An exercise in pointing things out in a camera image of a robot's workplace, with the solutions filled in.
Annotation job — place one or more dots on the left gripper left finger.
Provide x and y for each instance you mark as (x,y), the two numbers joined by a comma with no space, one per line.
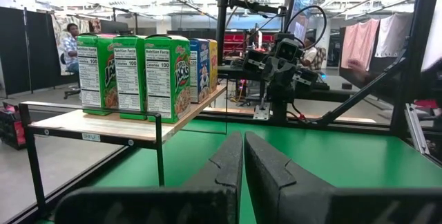
(214,182)

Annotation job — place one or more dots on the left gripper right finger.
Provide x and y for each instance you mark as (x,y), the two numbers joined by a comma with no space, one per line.
(276,189)

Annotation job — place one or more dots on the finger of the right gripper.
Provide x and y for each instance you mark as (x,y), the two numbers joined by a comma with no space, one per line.
(272,81)
(281,84)

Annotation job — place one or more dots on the yellow Corn Pops cereal box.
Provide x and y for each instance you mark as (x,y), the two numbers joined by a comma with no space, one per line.
(214,65)

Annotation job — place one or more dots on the blue Frosted Flakes cereal box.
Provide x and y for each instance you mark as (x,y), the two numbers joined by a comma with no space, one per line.
(200,75)

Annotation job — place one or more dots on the green Apple Jacks cereal box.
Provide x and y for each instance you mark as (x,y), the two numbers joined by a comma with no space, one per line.
(165,79)
(89,79)
(127,79)

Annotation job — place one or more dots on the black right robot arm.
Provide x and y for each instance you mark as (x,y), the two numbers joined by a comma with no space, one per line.
(279,101)

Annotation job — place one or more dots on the wooden shelf with black legs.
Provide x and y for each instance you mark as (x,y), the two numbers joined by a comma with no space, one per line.
(103,123)

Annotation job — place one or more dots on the red bin rack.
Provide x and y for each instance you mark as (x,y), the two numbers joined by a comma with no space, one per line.
(238,40)

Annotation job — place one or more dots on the person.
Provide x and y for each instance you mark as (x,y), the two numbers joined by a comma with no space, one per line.
(310,56)
(70,47)

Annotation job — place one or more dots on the blue display screen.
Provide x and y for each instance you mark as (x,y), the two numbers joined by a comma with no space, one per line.
(300,27)

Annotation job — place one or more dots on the pink hanging cloth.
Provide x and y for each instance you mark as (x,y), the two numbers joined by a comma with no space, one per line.
(359,40)

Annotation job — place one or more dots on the white hanging cloth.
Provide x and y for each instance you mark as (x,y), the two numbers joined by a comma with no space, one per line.
(393,35)

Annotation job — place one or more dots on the floral patterned cloth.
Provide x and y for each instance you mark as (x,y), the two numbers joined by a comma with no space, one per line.
(57,30)

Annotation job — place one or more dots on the black and red case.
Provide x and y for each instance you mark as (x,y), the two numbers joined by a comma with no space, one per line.
(12,127)

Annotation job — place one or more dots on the black room divider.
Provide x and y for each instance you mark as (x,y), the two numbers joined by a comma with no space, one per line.
(38,51)

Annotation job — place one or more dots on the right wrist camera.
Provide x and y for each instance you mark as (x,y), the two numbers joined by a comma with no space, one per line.
(288,49)

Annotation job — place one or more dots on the black camera boom stand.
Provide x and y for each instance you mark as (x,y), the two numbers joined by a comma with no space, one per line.
(221,30)

